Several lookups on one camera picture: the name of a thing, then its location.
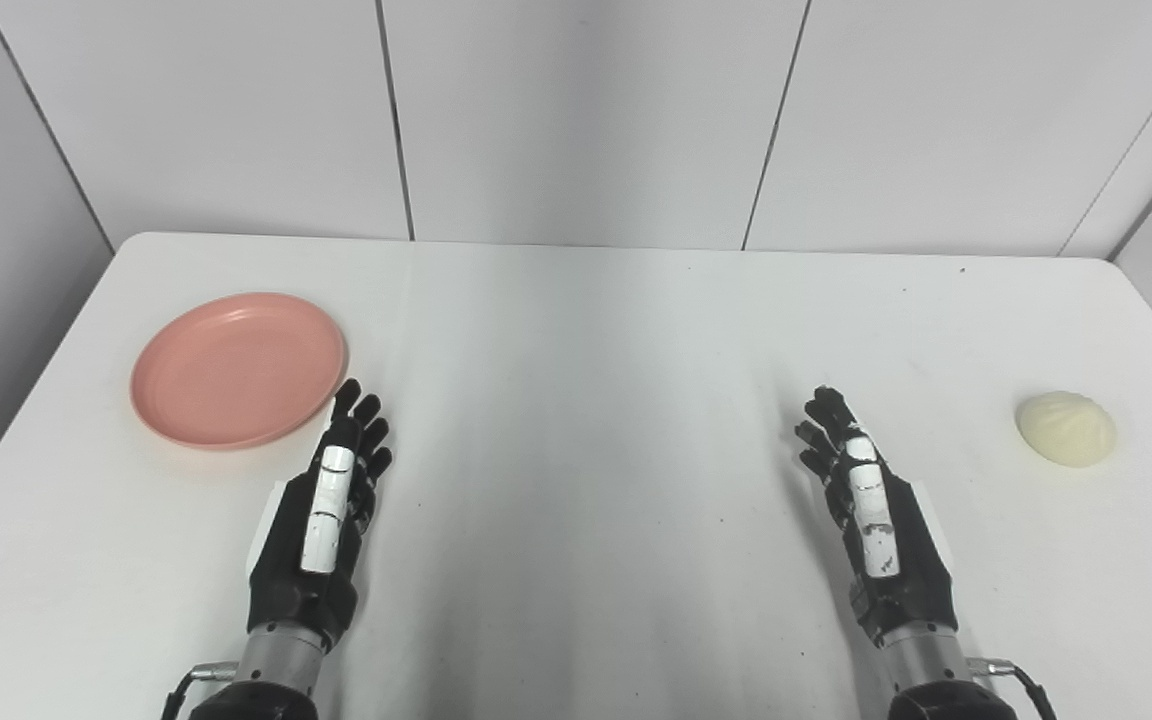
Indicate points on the white steamed bun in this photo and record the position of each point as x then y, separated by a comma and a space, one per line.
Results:
1066, 428

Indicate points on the pink round plate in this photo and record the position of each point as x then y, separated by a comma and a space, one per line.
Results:
238, 370

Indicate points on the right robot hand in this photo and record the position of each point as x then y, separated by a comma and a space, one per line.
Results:
898, 570

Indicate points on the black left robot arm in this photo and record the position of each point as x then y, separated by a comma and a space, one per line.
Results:
266, 675

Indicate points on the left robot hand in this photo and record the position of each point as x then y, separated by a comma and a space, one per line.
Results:
308, 580

